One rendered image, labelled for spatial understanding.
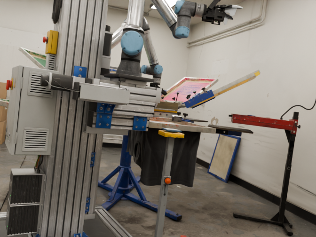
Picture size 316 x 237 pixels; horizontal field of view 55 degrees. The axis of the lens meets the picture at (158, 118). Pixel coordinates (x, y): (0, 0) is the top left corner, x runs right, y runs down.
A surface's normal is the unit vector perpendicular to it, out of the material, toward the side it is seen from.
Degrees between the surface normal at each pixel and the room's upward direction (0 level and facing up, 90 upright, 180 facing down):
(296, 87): 90
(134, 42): 98
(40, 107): 90
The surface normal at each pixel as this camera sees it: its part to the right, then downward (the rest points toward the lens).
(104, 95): 0.50, 0.11
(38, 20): 0.31, 0.09
